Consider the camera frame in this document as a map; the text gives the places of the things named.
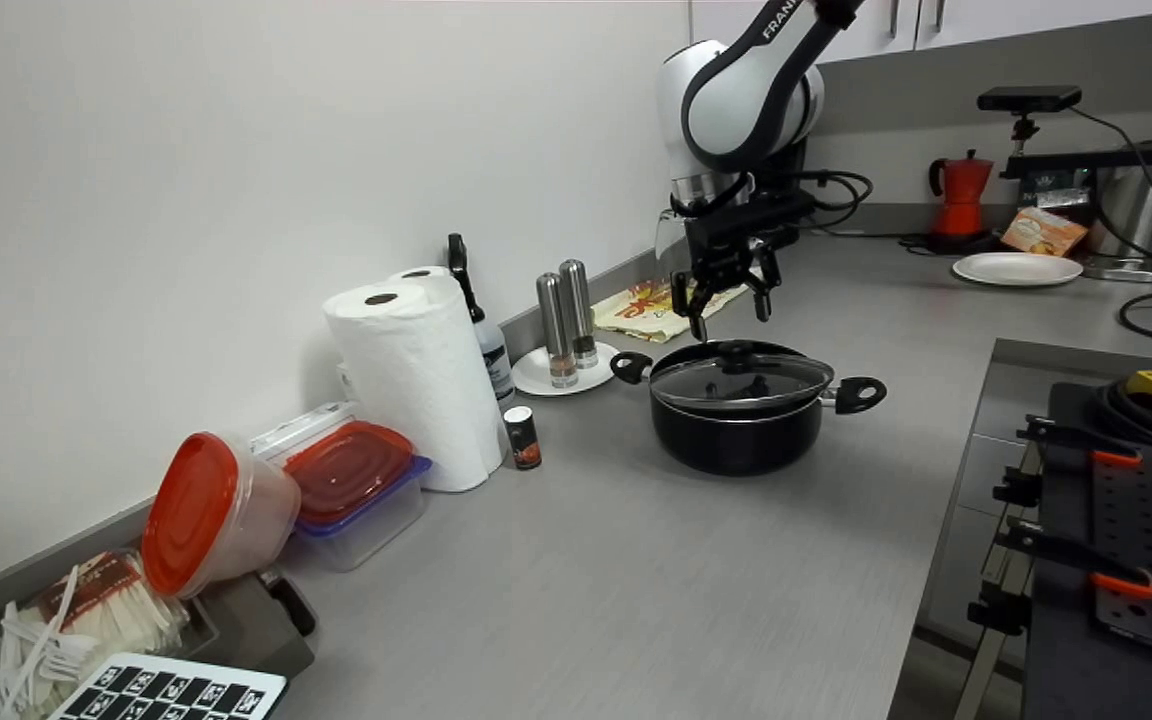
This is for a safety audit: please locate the orange snack packet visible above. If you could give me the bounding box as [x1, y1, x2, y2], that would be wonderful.
[1004, 210, 1089, 255]

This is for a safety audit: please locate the orange black clamp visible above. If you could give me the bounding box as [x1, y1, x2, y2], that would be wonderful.
[994, 522, 1152, 603]
[1016, 416, 1145, 467]

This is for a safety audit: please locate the black white keyboard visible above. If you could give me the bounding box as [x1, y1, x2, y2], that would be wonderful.
[47, 654, 288, 720]

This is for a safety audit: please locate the steel salt shaker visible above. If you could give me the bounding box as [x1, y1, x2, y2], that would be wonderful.
[535, 271, 575, 390]

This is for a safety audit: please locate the orange black clamp left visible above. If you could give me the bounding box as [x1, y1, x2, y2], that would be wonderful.
[994, 522, 1152, 603]

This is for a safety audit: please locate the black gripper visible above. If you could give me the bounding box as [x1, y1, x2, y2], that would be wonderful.
[668, 174, 810, 339]

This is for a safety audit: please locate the dark glass bottle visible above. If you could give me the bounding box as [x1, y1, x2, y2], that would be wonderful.
[444, 234, 511, 405]

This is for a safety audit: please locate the red lid flat container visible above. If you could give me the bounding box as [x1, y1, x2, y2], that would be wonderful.
[285, 420, 430, 570]

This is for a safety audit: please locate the black camera on stand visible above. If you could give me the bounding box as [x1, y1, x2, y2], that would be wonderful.
[975, 86, 1078, 182]

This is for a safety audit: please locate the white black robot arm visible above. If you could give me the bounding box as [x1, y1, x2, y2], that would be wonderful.
[661, 0, 858, 339]

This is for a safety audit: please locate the black cooking pot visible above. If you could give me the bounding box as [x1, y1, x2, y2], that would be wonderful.
[609, 352, 889, 478]

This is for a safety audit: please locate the red lid plastic jar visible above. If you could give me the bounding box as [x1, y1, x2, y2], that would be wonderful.
[139, 431, 301, 595]

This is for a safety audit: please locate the white plastic cutlery bundle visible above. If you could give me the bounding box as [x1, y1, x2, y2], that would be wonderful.
[0, 553, 186, 720]

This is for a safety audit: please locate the steel pepper shaker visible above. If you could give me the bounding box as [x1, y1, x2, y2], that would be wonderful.
[560, 261, 594, 370]

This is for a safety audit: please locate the small white saucer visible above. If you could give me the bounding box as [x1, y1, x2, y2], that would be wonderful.
[507, 339, 620, 402]

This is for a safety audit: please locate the orange black clamp right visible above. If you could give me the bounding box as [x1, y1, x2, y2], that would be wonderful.
[1016, 416, 1145, 467]

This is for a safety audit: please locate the small brown spice jar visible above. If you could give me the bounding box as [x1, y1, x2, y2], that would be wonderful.
[502, 405, 544, 473]

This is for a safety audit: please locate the red moka pot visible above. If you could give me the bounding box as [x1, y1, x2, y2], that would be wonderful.
[926, 152, 992, 244]

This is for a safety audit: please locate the yellow patterned cloth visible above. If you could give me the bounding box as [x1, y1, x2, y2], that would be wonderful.
[588, 278, 750, 347]

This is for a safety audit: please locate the white paper towel roll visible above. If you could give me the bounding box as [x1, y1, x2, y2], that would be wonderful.
[319, 267, 502, 491]

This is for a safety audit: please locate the glass pot lid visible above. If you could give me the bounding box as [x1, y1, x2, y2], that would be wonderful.
[651, 339, 830, 416]

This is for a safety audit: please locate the white plate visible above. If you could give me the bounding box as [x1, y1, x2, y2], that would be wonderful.
[948, 252, 1085, 290]

